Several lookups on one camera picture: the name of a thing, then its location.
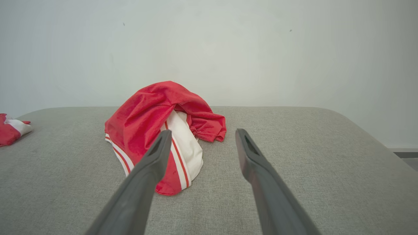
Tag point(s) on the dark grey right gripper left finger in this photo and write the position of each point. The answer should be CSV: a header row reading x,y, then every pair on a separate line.
x,y
137,195

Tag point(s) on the red white garment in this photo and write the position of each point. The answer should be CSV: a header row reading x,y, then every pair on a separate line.
x,y
8,133

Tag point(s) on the red shirt with white sleeves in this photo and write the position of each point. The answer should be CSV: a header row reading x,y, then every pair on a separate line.
x,y
140,117

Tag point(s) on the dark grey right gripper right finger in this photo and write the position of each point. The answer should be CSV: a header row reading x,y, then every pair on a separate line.
x,y
274,202

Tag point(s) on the dark wall baseboard strip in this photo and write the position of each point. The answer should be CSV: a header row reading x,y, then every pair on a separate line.
x,y
406,154

